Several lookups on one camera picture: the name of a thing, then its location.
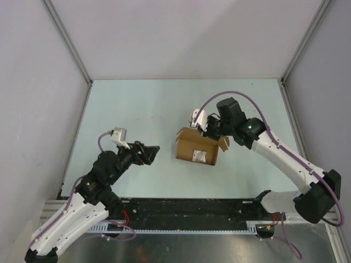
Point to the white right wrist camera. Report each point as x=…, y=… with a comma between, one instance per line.
x=198, y=119

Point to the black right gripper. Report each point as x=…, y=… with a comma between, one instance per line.
x=208, y=133

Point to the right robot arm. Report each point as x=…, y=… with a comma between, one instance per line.
x=317, y=191

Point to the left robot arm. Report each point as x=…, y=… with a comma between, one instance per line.
x=91, y=200

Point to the aluminium frame rail left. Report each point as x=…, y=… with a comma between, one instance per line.
x=63, y=34

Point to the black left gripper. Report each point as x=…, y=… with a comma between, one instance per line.
x=147, y=153

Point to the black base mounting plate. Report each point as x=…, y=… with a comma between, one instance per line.
x=246, y=209

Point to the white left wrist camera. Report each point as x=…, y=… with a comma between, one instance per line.
x=118, y=137

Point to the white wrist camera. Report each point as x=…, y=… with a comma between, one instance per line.
x=198, y=119
x=118, y=137

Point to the aluminium frame rail right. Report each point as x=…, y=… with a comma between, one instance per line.
x=312, y=29

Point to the brown cardboard box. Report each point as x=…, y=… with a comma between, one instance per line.
x=189, y=140

